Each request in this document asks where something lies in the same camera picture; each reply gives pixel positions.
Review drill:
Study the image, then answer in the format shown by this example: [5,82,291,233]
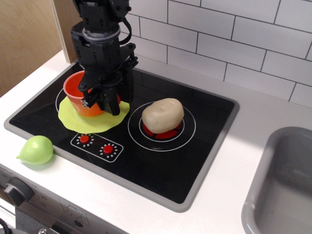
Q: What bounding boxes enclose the green toy pear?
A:
[16,136,54,165]

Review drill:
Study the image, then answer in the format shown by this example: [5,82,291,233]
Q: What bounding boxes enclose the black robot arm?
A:
[71,0,138,116]

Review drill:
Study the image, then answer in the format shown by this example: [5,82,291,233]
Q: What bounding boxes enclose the lime green plastic plate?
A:
[58,97,130,134]

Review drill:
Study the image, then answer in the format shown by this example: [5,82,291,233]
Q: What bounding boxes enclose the grey toy sink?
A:
[241,127,312,234]

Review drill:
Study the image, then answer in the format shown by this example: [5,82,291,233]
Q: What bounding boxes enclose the black braided cable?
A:
[0,218,12,234]

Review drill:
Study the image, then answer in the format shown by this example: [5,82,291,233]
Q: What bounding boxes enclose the grey oven knob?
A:
[4,177,35,207]

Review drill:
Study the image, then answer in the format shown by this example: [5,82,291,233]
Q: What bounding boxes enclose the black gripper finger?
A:
[97,87,120,116]
[118,66,134,102]

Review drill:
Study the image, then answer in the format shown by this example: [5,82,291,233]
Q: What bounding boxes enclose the black toy stovetop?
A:
[4,62,239,213]

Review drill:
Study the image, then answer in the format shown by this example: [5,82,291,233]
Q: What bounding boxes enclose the grey oven front panel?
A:
[0,165,125,234]

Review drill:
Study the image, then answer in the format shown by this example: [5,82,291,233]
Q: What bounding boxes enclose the beige toy potato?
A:
[141,98,184,134]

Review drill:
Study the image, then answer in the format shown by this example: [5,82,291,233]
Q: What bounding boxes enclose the wooden side panel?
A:
[0,0,80,95]

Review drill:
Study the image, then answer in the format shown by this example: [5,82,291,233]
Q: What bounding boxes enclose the orange plastic cup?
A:
[63,71,112,117]

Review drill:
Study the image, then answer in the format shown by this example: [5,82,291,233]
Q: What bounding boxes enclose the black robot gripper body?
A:
[71,21,138,107]

